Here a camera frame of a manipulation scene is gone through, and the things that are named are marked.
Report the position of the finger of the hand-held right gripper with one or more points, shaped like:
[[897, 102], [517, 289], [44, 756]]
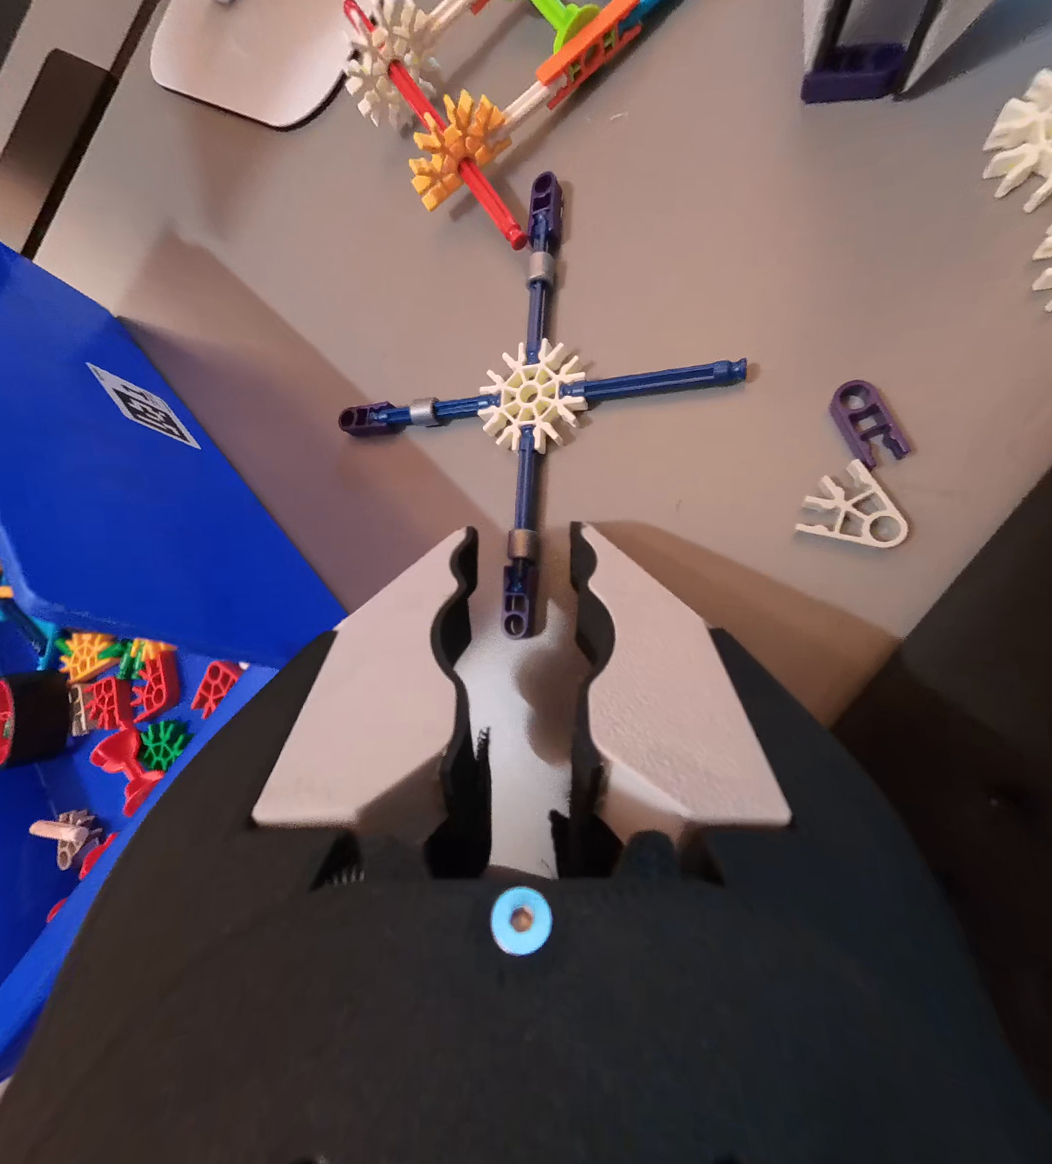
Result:
[[825, 27], [962, 37]]

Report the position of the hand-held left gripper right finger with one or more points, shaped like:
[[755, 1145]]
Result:
[[690, 728]]

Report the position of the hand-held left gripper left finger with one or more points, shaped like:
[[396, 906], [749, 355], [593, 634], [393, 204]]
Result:
[[353, 728]]

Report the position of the blue plastic rod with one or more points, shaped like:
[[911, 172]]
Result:
[[462, 409], [539, 314], [671, 377], [524, 491]]

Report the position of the small white snowflake connector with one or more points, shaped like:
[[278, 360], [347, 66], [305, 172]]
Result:
[[532, 395]]

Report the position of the pile of colourful toy pieces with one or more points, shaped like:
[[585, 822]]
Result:
[[108, 700]]

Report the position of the white fan connector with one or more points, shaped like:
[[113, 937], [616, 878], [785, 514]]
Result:
[[885, 528]]

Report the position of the blue plastic bin with tag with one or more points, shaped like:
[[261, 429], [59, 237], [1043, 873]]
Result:
[[80, 509]]

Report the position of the colourful toy car frame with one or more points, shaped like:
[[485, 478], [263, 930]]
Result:
[[462, 136]]

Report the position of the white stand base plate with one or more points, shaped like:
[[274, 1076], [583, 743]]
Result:
[[253, 63]]

